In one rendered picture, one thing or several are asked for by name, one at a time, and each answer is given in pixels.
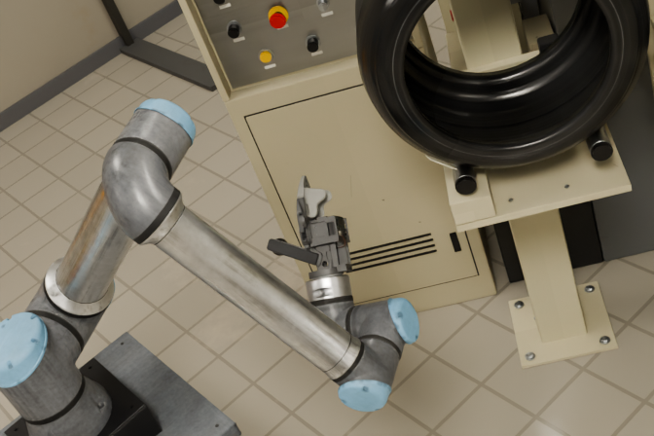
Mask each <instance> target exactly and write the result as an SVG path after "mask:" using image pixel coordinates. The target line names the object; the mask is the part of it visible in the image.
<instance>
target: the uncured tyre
mask: <svg viewBox="0 0 654 436"><path fill-rule="evenodd" d="M434 1H435V0H356V1H355V22H356V45H357V60H358V67H359V72H360V76H361V79H362V82H363V85H364V88H365V90H366V93H367V94H368V96H369V98H370V100H371V101H372V103H373V105H374V106H375V108H376V109H377V111H378V112H379V114H380V115H381V117H382V119H383V120H384V121H385V122H386V124H387V125H388V126H389V127H390V128H391V129H392V130H393V131H394V132H395V133H396V134H397V135H398V136H399V137H401V138H402V139H403V140H404V141H406V142H407V143H408V144H410V145H411V146H413V147H414V148H416V149H418V150H419V151H421V152H423V153H424V154H426V155H428V156H430V157H433V158H436V159H438V160H441V161H444V162H446V163H450V164H457V165H462V166H468V167H476V168H506V167H514V166H520V165H525V164H533V163H537V162H540V161H543V160H546V159H549V158H552V157H554V156H556V155H558V154H560V153H562V152H564V151H566V150H568V149H570V148H572V147H574V146H576V145H577V144H579V143H581V142H582V141H584V140H585V139H587V138H588V137H590V136H591V135H592V134H594V133H595V132H596V131H598V130H599V129H600V128H601V127H602V126H604V125H605V124H606V123H607V122H608V121H609V120H610V119H611V118H612V117H613V116H614V115H615V113H616V112H617V111H618V110H619V109H620V108H621V106H622V105H623V104H624V102H625V101H626V100H627V98H628V97H629V95H630V94H631V92H632V90H633V89H634V87H635V85H636V82H637V80H638V78H639V76H640V73H641V71H642V68H643V65H644V62H645V59H646V56H647V51H648V45H649V35H650V9H649V2H648V0H578V1H577V4H576V7H575V10H574V12H573V15H572V17H571V19H570V21H569V22H568V24H567V26H566V27H565V29H564V30H563V32H562V33H561V34H560V36H559V37H558V38H557V39H556V40H555V41H554V42H553V43H552V44H551V45H550V46H549V47H548V48H546V49H545V50H544V51H543V52H541V53H540V54H538V55H537V56H535V57H533V58H531V59H530V60H528V61H526V62H524V63H521V64H519V65H517V66H514V67H511V68H507V69H504V70H499V71H493V72H482V73H477V72H465V71H459V70H455V69H452V68H449V67H447V66H444V65H442V64H440V63H437V62H436V61H434V60H432V59H430V58H429V57H427V56H426V55H425V54H423V53H422V52H421V51H420V50H419V49H418V48H417V47H416V46H415V45H414V44H413V43H412V41H411V40H410V37H411V34H412V32H413V30H414V28H415V26H416V24H417V23H418V21H419V19H420V18H421V16H422V15H423V14H424V12H425V11H426V10H427V9H428V8H429V6H430V5H431V4H432V3H433V2H434Z"/></svg>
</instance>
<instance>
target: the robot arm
mask: <svg viewBox="0 0 654 436"><path fill-rule="evenodd" d="M195 136H196V127H195V124H194V122H193V121H192V120H191V117H190V116H189V114H188V113H187V112H186V111H185V110H183V109H182V108H181V107H179V106H178V105H176V104H175V103H173V102H170V101H168V100H164V99H160V98H158V99H154V98H152V99H148V100H145V101H144V102H142V103H141V104H140V106H139V107H137V108H136V109H135V110H134V114H133V115H132V117H131V118H130V120H129V121H128V123H127V125H126V126H125V128H124V129H123V131H122V132H121V134H120V135H119V137H118V138H117V139H116V141H115V142H114V144H113V145H112V147H110V149H109V150H108V152H107V153H106V156H105V158H104V161H103V165H102V180H101V182H100V184H99V186H98V188H97V190H96V192H95V194H94V196H93V198H92V200H91V204H90V206H89V208H88V210H87V212H86V214H85V216H84V218H83V220H82V222H81V224H80V226H79V228H78V230H77V232H76V234H75V236H74V238H73V240H72V242H71V244H70V246H69V248H68V250H67V252H66V254H65V256H64V257H61V258H59V259H57V260H56V261H54V262H53V263H52V264H51V266H50V267H49V269H48V271H47V273H46V275H45V277H44V279H43V281H42V283H41V285H40V287H39V289H38V291H37V293H36V294H35V296H34V297H33V299H32V300H31V302H30V304H29V305H28V307H27V308H26V310H25V311H24V312H20V313H17V314H14V315H12V318H11V319H8V318H6V319H5V320H3V321H2V322H0V391H1V392H2V393H3V394H4V396H5V397H6V398H7V399H8V400H9V402H10V403H11V404H12V405H13V406H14V408H15V409H16V410H17V411H18V413H19V414H20V415H21V416H22V417H23V419H24V420H25V422H26V426H27V430H28V434H29V436H97V435H98V434H99V433H100V432H101V430H102V429H103V428H104V426H105V425H106V423H107V421H108V419H109V417H110V415H111V412H112V399H111V396H110V395H109V393H108V392H107V391H106V389H105V388H104V387H103V386H102V385H101V384H99V383H98V382H96V381H93V380H91V379H89V378H87V377H85V376H83V374H82V373H81V372H80V370H79V369H78V368H77V366H76V364H75V363H76V361H77V359H78V357H79V356H80V354H81V352H82V351H83V349H84V347H85V345H86V344H87V342H88V340H89V338H90V337H91V334H92V333H93V331H94V329H95V327H96V326H97V324H98V322H99V321H100V319H101V317H102V315H103V314H104V312H105V311H106V309H107V308H108V307H109V306H110V304H111V302H112V299H113V296H114V293H115V281H114V276H115V275H116V273H117V271H118V269H119V267H120V266H121V264H122V262H123V260H124V259H125V257H126V255H127V253H128V252H129V250H130V248H131V246H132V245H133V243H134V242H136V243H137V244H139V245H144V244H154V245H155V246H157V247H158V248H159V249H160V250H161V251H162V252H164V253H165V254H166V255H168V256H169V257H170V258H172V259H173V260H174V261H176V262H177V263H178V264H180V265H181V266H182V267H184V268H185V269H186V270H188V271H189V272H190V273H192V274H193V275H195V276H196V277H197V278H199V279H200V280H201V281H203V282H204V283H205V284H207V285H208V286H209V287H211V288H212V289H213V290H215V291H216V292H217V293H219V294H220V295H221V296H223V297H224V298H225V299H227V300H228V301H229V302H231V303H232V304H233V305H235V306H236V307H237V308H239V309H240V310H241V311H243V312H244V313H245V314H247V315H248V316H249V317H251V318H252V319H253V320H255V321H256V322H257V323H259V324H260V325H261V326H263V327H264V328H265V329H267V330H268V331H269V332H271V333H272V334H273V335H275V336H276V337H277V338H279V339H280V340H281V341H283V342H284V343H285V344H287V345H288V346H290V347H291V348H292V349H294V350H295V351H296V352H298V353H299V354H300V355H302V356H303V357H304V358H306V360H307V361H309V362H310V363H311V364H313V365H314V366H315V367H317V368H318V369H319V370H321V371H322V372H323V373H325V374H326V375H327V377H328V378H329V379H330V380H332V381H333V382H335V383H336V384H337V385H339V386H340V387H339V389H338V393H339V398H340V399H341V401H342V402H343V403H344V404H345V405H347V406H348V407H350V408H351V409H353V410H357V411H361V412H373V411H377V410H379V409H381V408H382V407H383V406H384V405H385V404H386V401H387V399H388V396H389V394H390V393H391V387H392V384H393V381H394V377H395V374H396V370H397V367H398V364H399V360H400V359H401V356H402V352H403V349H404V345H405V344H408V345H411V344H412V343H414V342H415V341H416V340H417V339H418V335H419V323H418V315H417V313H416V311H415V309H414V307H413V306H412V304H411V303H410V302H409V301H408V300H407V299H405V298H395V299H392V298H389V299H388V300H384V301H378V302H373V303H369V304H364V305H358V306H355V305H354V302H353V297H352V291H351V285H350V279H349V275H347V274H344V273H345V272H350V271H352V266H351V261H350V255H349V249H348V243H349V242H350V239H349V233H348V227H347V222H346V218H343V217H340V216H335V215H333V216H324V205H325V204H326V203H327V202H328V201H330V200H331V198H332V194H331V192H330V191H328V190H323V189H315V188H311V187H310V185H309V182H308V179H307V177H306V176H305V175H304V176H302V177H301V180H300V183H299V187H298V194H297V219H298V225H299V233H300V238H301V242H302V245H303V246H304V247H305V248H304V247H301V246H297V245H294V244H291V243H288V242H287V241H286V240H285V239H284V238H277V239H273V238H271V239H269V242H268V246H267V249H268V250H270V251H272V253H273V254H275V255H277V256H282V255H284V256H287V257H290V258H293V259H296V260H299V261H302V262H306V263H309V264H312V265H315V266H317V271H315V272H309V279H311V280H309V281H307V282H306V287H307V293H308V299H309V300H308V301H307V300H306V299H305V298H303V297H302V296H301V295H299V294H298V293H297V292H296V291H294V290H293V289H292V288H290V287H289V286H288V285H287V284H285V283H284V282H283V281H281V280H280V279H279V278H278V277H276V276H275V275H274V274H272V273H271V272H269V271H268V270H267V269H266V268H264V267H263V266H262V265H260V264H259V263H258V262H257V261H255V260H254V259H253V258H251V257H250V256H249V255H248V254H246V253H245V252H244V251H242V250H241V249H240V248H238V247H237V246H236V245H235V244H233V243H232V242H231V241H229V240H228V239H227V238H226V237H224V236H223V235H221V234H220V233H219V232H218V231H216V230H215V229H214V228H212V227H211V226H210V225H209V224H207V223H206V222H205V221H203V220H202V219H201V218H199V216H198V215H197V214H195V213H194V212H193V211H191V210H190V209H189V208H188V207H186V206H185V205H184V203H183V200H182V193H181V192H180V191H179V190H178V189H177V188H175V187H174V186H173V185H172V184H171V183H170V179H171V178H172V176H173V174H174V172H175V171H176V169H177V167H178V166H179V165H180V163H181V161H182V159H183V158H184V156H185V154H186V153H187V151H188V149H189V148H190V147H191V146H192V145H193V142H194V138H195ZM327 263H328V266H327Z"/></svg>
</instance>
